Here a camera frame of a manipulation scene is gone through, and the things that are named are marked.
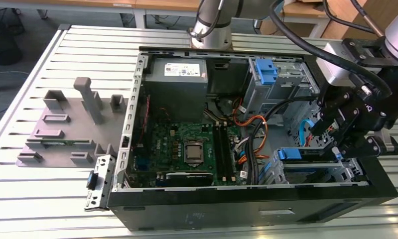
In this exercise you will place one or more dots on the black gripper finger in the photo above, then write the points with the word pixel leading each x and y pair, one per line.
pixel 358 142
pixel 334 104

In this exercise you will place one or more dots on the hard disk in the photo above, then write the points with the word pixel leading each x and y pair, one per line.
pixel 290 154

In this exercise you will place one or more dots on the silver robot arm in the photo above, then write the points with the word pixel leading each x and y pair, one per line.
pixel 211 30

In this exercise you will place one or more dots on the grey metal disk bay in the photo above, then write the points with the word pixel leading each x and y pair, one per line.
pixel 318 164

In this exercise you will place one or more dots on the grey optical drive cage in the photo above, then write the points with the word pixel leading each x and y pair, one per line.
pixel 285 89

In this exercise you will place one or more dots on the blue drive cage latch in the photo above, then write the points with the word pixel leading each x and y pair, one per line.
pixel 266 72

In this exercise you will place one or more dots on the wooden cabinet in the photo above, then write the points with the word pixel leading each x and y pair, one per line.
pixel 352 32

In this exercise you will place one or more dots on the black RAM slot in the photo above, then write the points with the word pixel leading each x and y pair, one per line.
pixel 229 149
pixel 221 149

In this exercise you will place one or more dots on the wooden desk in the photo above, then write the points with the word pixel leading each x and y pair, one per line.
pixel 308 11

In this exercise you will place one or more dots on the black open PC case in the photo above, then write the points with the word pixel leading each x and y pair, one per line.
pixel 252 211

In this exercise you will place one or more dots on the CPU socket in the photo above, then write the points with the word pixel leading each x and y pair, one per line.
pixel 194 142

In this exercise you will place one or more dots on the silver CPU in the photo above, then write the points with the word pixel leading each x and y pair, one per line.
pixel 194 152

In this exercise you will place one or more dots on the grey power supply unit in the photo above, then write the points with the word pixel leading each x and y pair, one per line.
pixel 175 99

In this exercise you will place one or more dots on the green motherboard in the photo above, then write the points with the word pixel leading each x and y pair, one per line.
pixel 166 134

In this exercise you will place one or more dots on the black graphics card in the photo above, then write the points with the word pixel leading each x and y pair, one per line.
pixel 189 178

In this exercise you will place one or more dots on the grey parts rack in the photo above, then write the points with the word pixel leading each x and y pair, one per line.
pixel 79 139

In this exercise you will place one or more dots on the green RAM stick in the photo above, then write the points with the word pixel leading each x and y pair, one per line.
pixel 62 142

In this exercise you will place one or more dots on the black bin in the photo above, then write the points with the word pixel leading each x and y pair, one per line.
pixel 6 49

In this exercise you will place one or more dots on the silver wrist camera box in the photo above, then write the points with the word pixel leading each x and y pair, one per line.
pixel 334 72

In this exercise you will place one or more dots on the silver hinged slot bracket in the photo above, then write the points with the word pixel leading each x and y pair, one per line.
pixel 102 174

